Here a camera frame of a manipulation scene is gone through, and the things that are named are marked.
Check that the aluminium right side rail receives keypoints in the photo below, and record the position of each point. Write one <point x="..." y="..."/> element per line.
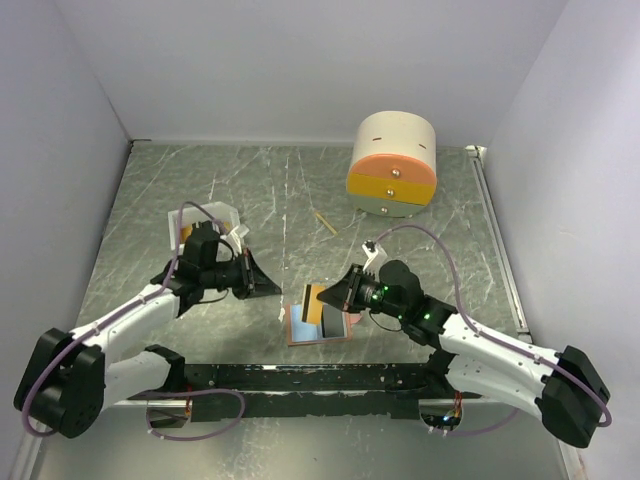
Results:
<point x="476" y="155"/>

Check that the gold card stack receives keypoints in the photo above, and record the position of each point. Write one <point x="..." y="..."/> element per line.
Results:
<point x="185" y="233"/>

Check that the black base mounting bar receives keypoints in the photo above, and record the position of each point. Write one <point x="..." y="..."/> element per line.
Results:
<point x="398" y="390"/>

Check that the round white drawer cabinet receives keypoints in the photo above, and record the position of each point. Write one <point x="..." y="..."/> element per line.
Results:
<point x="393" y="170"/>

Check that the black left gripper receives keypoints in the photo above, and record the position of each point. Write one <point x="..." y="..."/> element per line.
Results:
<point x="254" y="282"/>

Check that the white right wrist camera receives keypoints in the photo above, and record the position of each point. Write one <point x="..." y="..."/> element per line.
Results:
<point x="376" y="257"/>

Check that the small wooden stick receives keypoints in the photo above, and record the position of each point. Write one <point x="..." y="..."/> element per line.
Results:
<point x="325" y="223"/>

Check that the white card storage box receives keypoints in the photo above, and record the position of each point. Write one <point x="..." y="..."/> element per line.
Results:
<point x="220" y="211"/>

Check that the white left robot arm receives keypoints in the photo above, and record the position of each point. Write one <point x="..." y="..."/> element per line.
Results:
<point x="71" y="377"/>

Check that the pink leather card holder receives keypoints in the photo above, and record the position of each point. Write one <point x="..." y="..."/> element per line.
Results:
<point x="299" y="333"/>

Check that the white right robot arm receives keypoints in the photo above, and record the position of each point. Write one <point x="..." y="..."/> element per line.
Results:
<point x="561" y="389"/>

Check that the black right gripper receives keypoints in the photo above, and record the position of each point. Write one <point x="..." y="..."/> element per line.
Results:
<point x="344" y="293"/>

